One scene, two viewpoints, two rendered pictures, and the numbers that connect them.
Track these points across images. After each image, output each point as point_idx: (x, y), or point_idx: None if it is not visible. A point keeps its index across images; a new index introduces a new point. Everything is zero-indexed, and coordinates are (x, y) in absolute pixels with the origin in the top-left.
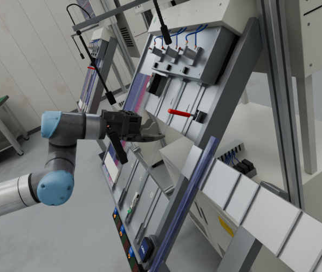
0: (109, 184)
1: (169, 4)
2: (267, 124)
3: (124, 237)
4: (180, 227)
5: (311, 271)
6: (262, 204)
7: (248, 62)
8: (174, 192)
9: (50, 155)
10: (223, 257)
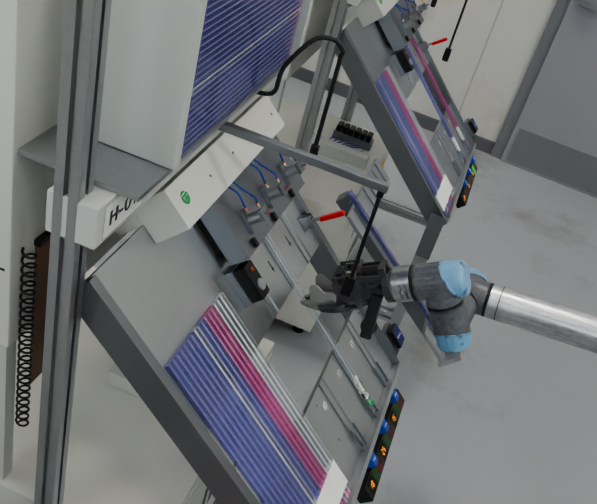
0: (354, 492)
1: (17, 202)
2: (21, 354)
3: (385, 437)
4: None
5: (385, 179)
6: None
7: None
8: None
9: (465, 300)
10: (376, 246)
